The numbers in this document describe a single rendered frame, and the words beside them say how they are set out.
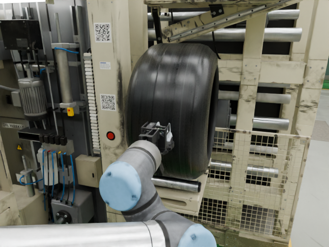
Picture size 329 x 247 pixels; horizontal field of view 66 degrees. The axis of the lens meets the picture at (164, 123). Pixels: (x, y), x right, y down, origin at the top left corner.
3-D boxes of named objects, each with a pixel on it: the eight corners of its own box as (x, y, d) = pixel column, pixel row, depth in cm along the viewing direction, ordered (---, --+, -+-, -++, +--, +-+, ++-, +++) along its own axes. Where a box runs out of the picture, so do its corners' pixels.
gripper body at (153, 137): (171, 123, 73) (159, 138, 63) (171, 149, 76) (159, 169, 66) (147, 120, 76) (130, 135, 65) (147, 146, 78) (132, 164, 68)
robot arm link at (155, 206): (158, 271, 50) (131, 220, 48) (136, 248, 60) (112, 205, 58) (192, 240, 55) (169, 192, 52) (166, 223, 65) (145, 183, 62)
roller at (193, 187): (123, 169, 113) (127, 170, 117) (121, 180, 112) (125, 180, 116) (200, 182, 104) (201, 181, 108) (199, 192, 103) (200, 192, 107)
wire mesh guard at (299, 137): (150, 214, 178) (148, 121, 154) (151, 213, 179) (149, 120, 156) (288, 242, 154) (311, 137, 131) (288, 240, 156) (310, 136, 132)
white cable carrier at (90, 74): (93, 153, 124) (82, 53, 108) (98, 149, 129) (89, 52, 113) (101, 154, 123) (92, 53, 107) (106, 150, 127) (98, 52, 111)
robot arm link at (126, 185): (108, 218, 53) (86, 178, 51) (132, 185, 64) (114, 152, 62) (146, 210, 49) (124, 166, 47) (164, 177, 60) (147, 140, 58)
